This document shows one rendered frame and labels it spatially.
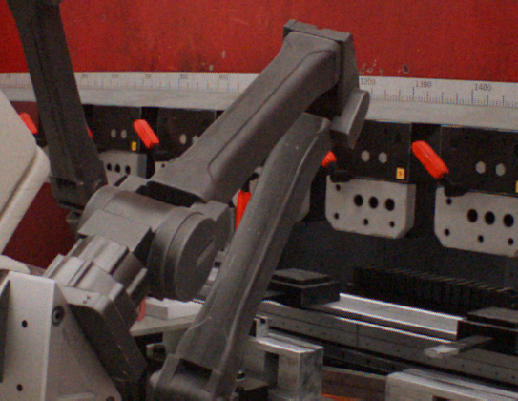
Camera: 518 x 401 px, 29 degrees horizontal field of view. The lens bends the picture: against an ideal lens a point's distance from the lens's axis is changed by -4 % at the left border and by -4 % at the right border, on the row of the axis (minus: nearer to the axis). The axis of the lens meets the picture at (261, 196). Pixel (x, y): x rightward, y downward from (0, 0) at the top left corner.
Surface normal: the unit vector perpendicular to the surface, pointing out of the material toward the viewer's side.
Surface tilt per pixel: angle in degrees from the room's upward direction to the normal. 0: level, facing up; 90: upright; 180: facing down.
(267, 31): 90
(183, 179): 33
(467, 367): 90
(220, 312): 62
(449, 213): 90
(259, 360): 90
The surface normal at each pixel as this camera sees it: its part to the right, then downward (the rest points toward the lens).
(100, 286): 0.48, -0.41
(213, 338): -0.23, -0.38
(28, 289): -0.51, -0.07
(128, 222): -0.05, -0.71
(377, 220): -0.70, 0.04
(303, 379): 0.71, 0.10
